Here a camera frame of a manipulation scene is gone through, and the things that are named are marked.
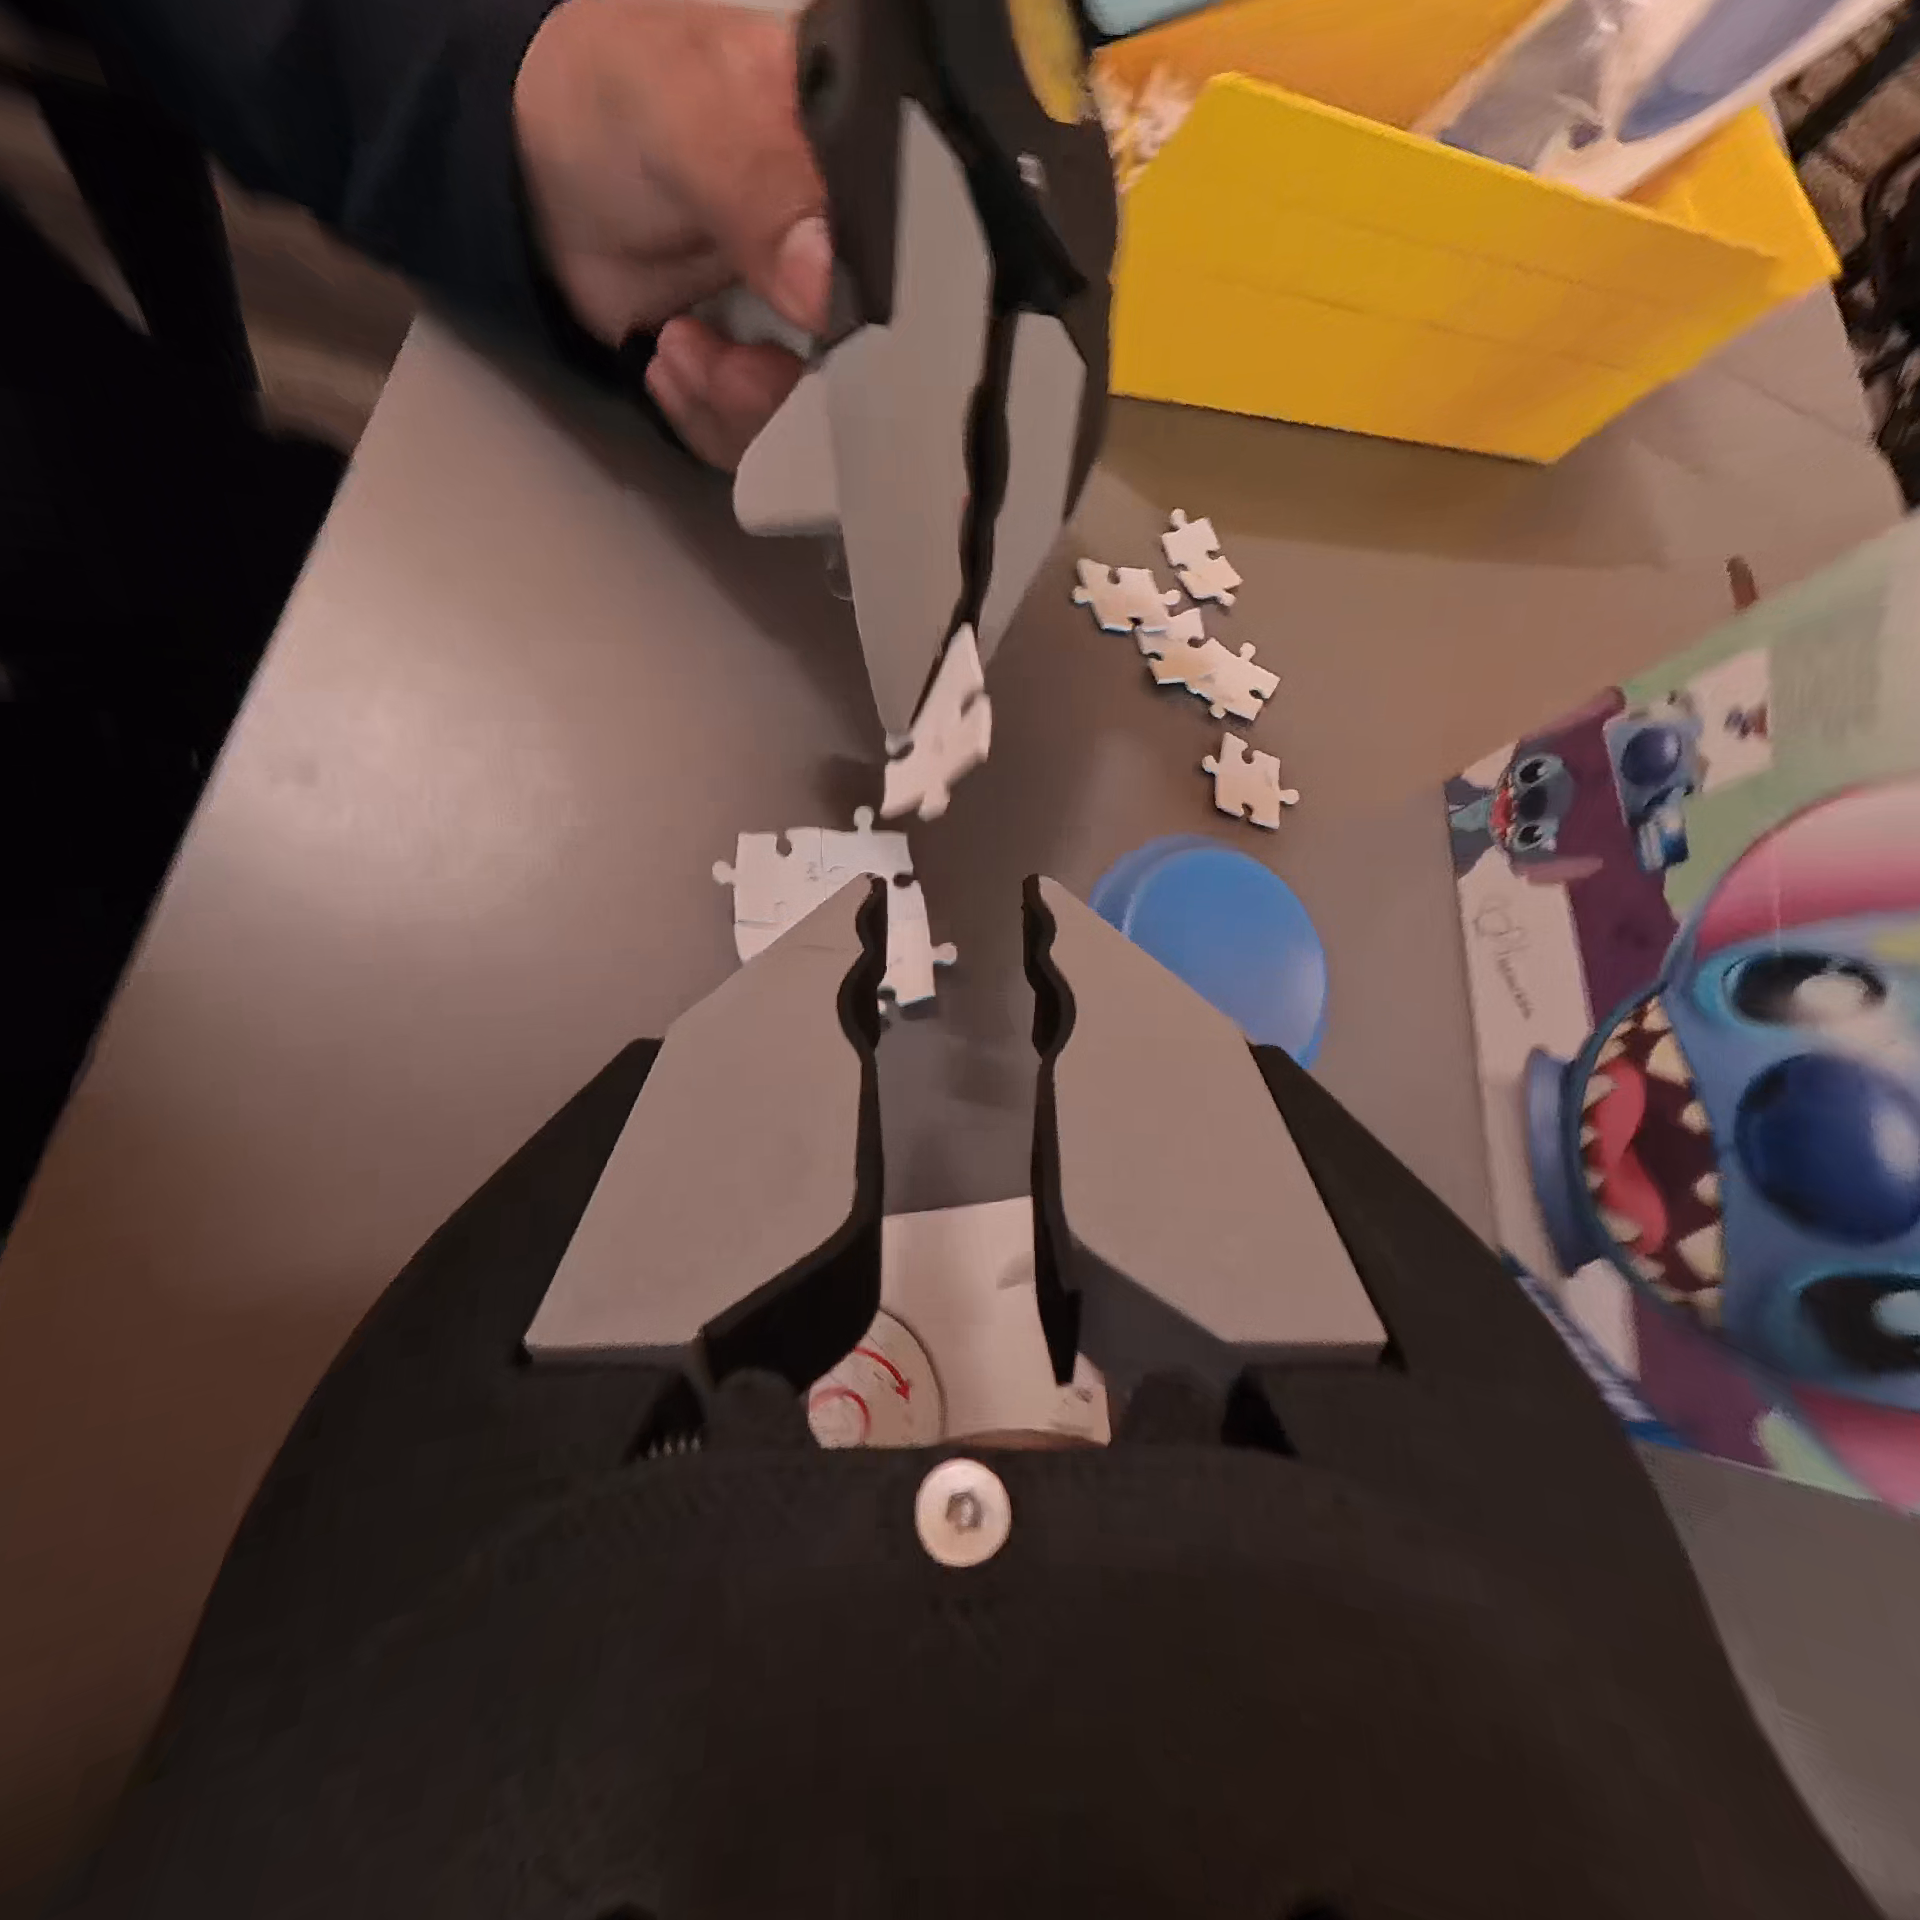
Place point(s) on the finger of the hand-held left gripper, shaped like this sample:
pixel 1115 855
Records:
pixel 900 451
pixel 1043 451

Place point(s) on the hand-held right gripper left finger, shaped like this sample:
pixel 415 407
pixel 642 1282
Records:
pixel 705 1155

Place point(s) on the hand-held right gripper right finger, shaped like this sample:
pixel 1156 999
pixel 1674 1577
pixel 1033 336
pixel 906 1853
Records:
pixel 1201 1185

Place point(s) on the joined white puzzle pieces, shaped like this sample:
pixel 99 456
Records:
pixel 794 897

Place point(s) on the white jigsaw puzzle piece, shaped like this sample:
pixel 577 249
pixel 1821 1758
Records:
pixel 1233 678
pixel 1201 554
pixel 1172 639
pixel 1123 597
pixel 1253 782
pixel 938 742

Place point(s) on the person's left forearm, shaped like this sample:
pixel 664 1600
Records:
pixel 374 105

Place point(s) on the cartoon puzzle box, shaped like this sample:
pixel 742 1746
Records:
pixel 1724 1080

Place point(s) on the person's left hand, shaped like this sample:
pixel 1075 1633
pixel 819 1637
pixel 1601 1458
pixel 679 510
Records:
pixel 660 194

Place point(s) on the blue plastic dome stand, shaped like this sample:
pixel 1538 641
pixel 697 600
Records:
pixel 1230 944

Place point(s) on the yellow plastic storage bin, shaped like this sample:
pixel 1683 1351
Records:
pixel 1424 284

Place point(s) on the glossy printed sheet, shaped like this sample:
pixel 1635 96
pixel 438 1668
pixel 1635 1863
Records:
pixel 1621 82

